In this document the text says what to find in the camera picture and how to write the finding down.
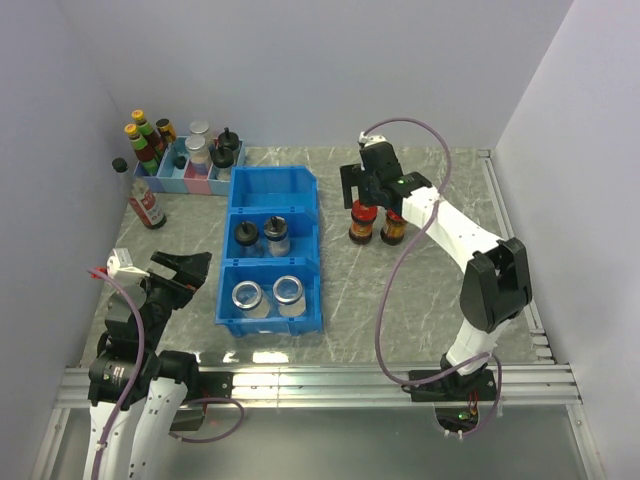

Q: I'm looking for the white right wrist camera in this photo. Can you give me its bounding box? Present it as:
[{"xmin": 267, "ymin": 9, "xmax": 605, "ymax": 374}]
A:
[{"xmin": 358, "ymin": 131, "xmax": 387, "ymax": 148}]

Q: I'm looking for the large silver-lid glass jar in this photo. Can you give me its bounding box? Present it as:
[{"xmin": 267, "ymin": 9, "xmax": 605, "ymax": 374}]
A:
[{"xmin": 273, "ymin": 275, "xmax": 306, "ymax": 318}]

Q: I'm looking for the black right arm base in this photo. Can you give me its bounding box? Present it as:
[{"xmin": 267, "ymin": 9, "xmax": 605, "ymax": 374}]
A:
[{"xmin": 402, "ymin": 366, "xmax": 502, "ymax": 440}]

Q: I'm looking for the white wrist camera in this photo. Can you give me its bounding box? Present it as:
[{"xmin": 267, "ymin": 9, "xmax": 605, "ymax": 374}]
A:
[
  {"xmin": 89, "ymin": 248, "xmax": 150, "ymax": 283},
  {"xmin": 358, "ymin": 131, "xmax": 387, "ymax": 148}
]

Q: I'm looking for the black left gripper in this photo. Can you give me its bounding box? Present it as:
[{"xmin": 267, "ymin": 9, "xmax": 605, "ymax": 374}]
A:
[{"xmin": 135, "ymin": 250, "xmax": 210, "ymax": 348}]

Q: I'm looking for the silver-lid jar back tray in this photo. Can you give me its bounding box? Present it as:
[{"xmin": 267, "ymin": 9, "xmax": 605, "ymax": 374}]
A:
[{"xmin": 189, "ymin": 120, "xmax": 215, "ymax": 149}]

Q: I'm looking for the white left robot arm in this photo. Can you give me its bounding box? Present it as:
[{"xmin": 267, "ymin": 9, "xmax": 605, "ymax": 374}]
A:
[{"xmin": 83, "ymin": 248, "xmax": 212, "ymax": 479}]

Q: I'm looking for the green-neck sauce bottle back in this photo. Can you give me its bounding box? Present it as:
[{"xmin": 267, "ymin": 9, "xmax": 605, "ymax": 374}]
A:
[{"xmin": 131, "ymin": 109, "xmax": 166, "ymax": 158}]

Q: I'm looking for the red-lid sauce jar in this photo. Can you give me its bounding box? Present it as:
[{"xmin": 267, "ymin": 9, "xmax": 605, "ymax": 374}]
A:
[
  {"xmin": 380, "ymin": 210, "xmax": 407, "ymax": 246},
  {"xmin": 348, "ymin": 200, "xmax": 378, "ymax": 245}
]

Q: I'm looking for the silver-lid jar tray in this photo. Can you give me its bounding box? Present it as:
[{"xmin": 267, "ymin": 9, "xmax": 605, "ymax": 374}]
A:
[
  {"xmin": 185, "ymin": 134, "xmax": 212, "ymax": 176},
  {"xmin": 189, "ymin": 120, "xmax": 215, "ymax": 149}
]

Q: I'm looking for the blue three-compartment plastic bin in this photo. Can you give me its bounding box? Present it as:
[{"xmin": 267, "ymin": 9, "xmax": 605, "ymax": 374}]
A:
[{"xmin": 215, "ymin": 166, "xmax": 323, "ymax": 337}]

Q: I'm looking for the black knob-lid glass jar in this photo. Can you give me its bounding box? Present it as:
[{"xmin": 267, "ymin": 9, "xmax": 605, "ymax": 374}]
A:
[{"xmin": 234, "ymin": 221, "xmax": 264, "ymax": 258}]

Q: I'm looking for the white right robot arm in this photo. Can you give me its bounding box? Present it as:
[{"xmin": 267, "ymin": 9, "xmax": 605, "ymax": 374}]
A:
[{"xmin": 340, "ymin": 135, "xmax": 533, "ymax": 400}]

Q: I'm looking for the black knob jar front tray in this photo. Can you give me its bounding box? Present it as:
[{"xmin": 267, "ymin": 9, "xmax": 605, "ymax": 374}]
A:
[{"xmin": 210, "ymin": 145, "xmax": 235, "ymax": 181}]

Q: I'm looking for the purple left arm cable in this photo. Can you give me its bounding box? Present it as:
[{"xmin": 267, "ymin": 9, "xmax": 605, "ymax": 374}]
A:
[{"xmin": 88, "ymin": 267, "xmax": 246, "ymax": 480}]

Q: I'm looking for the black knob jar back tray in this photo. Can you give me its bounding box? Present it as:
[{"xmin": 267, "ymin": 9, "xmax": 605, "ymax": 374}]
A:
[{"xmin": 217, "ymin": 127, "xmax": 240, "ymax": 151}]

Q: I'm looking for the black knob jar tray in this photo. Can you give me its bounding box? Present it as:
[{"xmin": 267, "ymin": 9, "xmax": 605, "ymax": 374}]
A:
[
  {"xmin": 210, "ymin": 145, "xmax": 235, "ymax": 181},
  {"xmin": 217, "ymin": 127, "xmax": 240, "ymax": 151}
]

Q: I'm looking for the pastel compartment organizer tray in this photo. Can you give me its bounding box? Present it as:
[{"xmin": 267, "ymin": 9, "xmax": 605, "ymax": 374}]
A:
[{"xmin": 134, "ymin": 136, "xmax": 230, "ymax": 196}]

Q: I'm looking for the green-neck sauce bottle front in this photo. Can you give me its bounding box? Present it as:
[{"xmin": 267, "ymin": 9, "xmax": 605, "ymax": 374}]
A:
[{"xmin": 124, "ymin": 123, "xmax": 159, "ymax": 176}]

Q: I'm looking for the silver-lid jar front tray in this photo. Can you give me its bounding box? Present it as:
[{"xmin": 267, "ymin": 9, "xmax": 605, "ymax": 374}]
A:
[{"xmin": 185, "ymin": 134, "xmax": 212, "ymax": 176}]

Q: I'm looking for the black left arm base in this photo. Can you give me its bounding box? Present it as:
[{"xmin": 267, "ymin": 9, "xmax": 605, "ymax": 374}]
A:
[{"xmin": 170, "ymin": 370, "xmax": 234, "ymax": 433}]

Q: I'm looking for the small silver-lid glass jar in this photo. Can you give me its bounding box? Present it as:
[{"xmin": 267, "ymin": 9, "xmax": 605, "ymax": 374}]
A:
[{"xmin": 232, "ymin": 281, "xmax": 271, "ymax": 319}]

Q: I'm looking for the small black item in tray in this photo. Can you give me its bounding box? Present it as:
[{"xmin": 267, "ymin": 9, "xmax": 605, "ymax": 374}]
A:
[{"xmin": 173, "ymin": 155, "xmax": 186, "ymax": 170}]

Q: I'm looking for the green-neck sauce bottle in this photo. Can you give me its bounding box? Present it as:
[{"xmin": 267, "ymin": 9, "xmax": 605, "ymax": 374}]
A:
[
  {"xmin": 124, "ymin": 123, "xmax": 159, "ymax": 176},
  {"xmin": 131, "ymin": 109, "xmax": 166, "ymax": 158}
]

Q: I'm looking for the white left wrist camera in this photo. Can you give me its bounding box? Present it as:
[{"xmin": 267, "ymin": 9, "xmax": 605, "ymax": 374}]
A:
[{"xmin": 89, "ymin": 248, "xmax": 150, "ymax": 283}]

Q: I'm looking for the clear bottle red label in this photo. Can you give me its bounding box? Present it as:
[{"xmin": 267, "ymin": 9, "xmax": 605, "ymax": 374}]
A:
[{"xmin": 112, "ymin": 157, "xmax": 166, "ymax": 229}]

